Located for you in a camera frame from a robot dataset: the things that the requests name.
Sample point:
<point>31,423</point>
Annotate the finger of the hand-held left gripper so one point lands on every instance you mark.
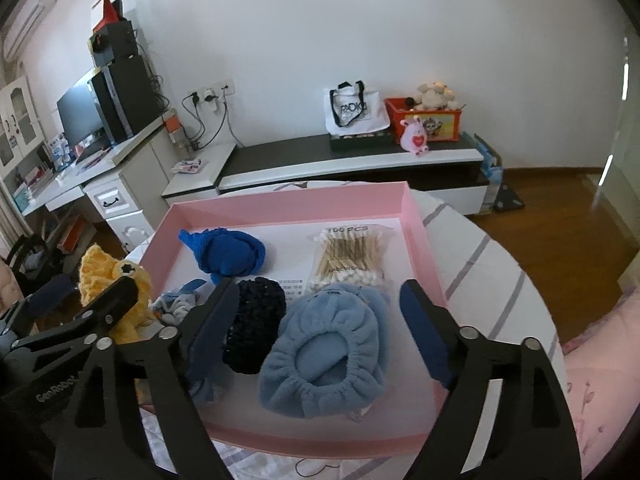
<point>50,297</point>
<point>112,302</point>

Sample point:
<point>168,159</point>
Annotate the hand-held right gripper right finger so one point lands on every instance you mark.
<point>425,332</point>

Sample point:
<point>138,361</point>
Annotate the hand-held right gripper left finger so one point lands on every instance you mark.
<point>215,320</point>

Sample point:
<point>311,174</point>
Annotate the yellow crochet toy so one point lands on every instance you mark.
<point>102,272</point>

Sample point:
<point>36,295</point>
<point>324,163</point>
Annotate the navy crochet hat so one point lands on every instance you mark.
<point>255,325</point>

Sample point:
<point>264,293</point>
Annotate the printed white blue cloth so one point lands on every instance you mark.
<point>175,305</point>

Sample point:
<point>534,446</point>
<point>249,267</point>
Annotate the blue knitted cloth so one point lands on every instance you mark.
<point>225,255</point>

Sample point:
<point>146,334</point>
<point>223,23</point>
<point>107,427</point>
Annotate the pink shallow box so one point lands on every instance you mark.
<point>400,260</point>

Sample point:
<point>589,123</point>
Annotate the light blue sock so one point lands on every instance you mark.
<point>325,360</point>

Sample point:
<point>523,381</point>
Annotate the cotton swab pack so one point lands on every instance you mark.
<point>350,257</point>

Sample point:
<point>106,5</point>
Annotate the black office chair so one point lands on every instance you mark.
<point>30,260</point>

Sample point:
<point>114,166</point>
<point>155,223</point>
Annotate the orange books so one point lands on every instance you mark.
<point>75,235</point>

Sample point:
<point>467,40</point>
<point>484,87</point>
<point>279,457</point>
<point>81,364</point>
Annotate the striped white tablecloth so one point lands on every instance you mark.
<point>490,285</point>

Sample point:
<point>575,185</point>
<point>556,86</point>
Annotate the stack of books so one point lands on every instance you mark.
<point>32,187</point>

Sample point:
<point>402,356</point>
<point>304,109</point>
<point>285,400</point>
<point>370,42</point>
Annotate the white desk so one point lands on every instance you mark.
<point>135,175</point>

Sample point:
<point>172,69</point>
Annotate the small white side cabinet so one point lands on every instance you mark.
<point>200,185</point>

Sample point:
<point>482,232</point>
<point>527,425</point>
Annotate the blue and white carton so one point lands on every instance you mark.
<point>56,152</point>

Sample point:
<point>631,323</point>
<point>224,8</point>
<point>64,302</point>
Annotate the black keyboard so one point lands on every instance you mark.
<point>92,150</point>

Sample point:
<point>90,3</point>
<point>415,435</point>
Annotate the printed pouch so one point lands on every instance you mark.
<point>187,166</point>

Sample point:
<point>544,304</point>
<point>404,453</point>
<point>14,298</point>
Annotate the black floor scale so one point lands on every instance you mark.
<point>509,198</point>

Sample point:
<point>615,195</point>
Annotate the blue packages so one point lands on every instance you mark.
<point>487,170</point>

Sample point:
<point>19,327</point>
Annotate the white glass door cabinet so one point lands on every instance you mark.
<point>15,120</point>

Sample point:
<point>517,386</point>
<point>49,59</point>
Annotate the orange cap bottle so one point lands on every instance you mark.
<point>176,132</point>

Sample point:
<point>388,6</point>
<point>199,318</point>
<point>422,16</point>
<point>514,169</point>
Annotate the black and white tv stand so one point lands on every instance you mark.
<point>300,157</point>

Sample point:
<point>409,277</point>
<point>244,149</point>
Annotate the black computer monitor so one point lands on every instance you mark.
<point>80,112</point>

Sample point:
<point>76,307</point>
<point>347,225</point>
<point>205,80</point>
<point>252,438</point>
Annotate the pink plush toy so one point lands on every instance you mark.
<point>415,137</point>

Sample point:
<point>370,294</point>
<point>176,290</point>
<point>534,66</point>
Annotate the black computer tower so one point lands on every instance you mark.
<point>127,100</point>

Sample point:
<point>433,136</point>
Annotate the orange storage box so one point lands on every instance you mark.
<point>442,127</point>

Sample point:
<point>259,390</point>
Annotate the white tote bag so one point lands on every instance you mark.
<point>355,110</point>

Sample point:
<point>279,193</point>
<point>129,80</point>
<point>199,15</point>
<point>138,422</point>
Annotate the beige plush toy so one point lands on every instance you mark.
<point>432,95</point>

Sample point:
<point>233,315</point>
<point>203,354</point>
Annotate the black box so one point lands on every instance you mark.
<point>115,42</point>

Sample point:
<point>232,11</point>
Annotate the white air conditioner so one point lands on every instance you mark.
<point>25,27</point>

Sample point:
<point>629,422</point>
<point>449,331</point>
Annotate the red and white box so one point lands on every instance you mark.
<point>106,12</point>

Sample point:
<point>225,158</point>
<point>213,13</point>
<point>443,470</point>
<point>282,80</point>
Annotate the white wall outlet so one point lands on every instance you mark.
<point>215,90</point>

